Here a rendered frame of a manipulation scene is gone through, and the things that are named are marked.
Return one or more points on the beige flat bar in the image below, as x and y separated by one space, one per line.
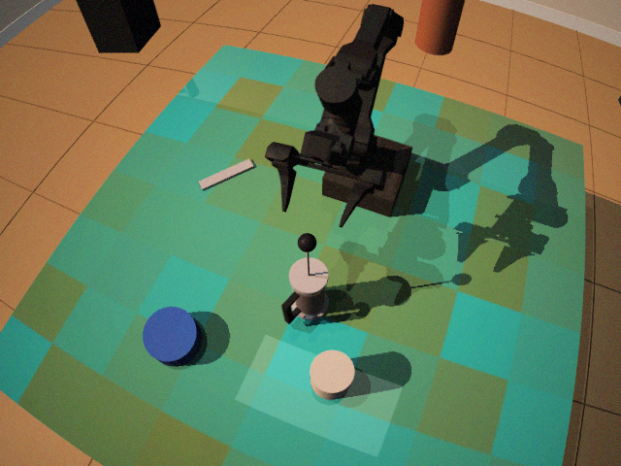
225 174

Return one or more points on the french press coffee maker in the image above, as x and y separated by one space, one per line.
308 278

